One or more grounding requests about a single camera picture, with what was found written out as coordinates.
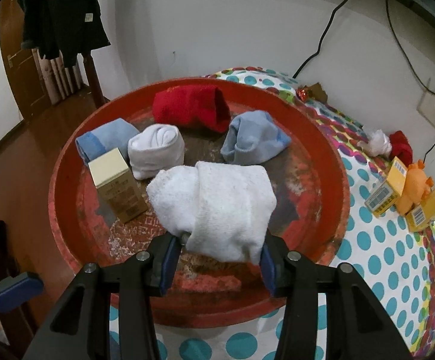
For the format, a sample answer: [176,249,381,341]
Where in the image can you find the white towel roll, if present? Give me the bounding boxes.
[147,161,277,265]

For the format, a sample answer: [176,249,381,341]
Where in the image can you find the beige perfume box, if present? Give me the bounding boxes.
[88,148,147,223]

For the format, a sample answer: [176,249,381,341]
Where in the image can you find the white sock roll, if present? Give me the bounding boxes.
[128,124,185,180]

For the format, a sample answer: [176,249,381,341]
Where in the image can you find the light blue sock roll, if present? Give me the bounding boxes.
[75,118,139,166]
[221,110,291,166]

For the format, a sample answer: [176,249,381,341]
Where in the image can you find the yellow medicine box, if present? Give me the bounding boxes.
[365,157,408,217]
[405,188,435,233]

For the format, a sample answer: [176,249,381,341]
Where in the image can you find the red knitted sock roll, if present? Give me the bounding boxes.
[152,85,231,133]

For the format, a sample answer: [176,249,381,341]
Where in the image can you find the orange toy figure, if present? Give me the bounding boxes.
[395,159,434,216]

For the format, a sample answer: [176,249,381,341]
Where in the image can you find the round red tray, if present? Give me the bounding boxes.
[48,80,350,328]

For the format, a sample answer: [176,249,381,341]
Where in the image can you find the polka dot tablecloth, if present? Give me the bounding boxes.
[108,66,435,360]

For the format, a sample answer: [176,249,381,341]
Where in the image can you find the red and white sock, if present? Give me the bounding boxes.
[357,129,413,167]

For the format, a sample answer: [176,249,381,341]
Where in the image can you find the brown crumpled wrapper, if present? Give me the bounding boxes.
[296,83,328,104]

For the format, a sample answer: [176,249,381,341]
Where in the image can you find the wooden coat stand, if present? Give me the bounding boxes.
[82,51,106,109]

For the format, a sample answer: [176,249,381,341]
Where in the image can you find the wooden door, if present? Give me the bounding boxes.
[0,0,51,121]

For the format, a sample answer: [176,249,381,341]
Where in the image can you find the dark hanging clothes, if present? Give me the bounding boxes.
[17,0,110,68]

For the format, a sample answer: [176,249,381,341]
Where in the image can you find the black power cable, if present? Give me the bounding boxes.
[291,0,361,80]

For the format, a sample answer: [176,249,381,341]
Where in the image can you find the grey cable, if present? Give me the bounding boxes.
[383,0,435,162]

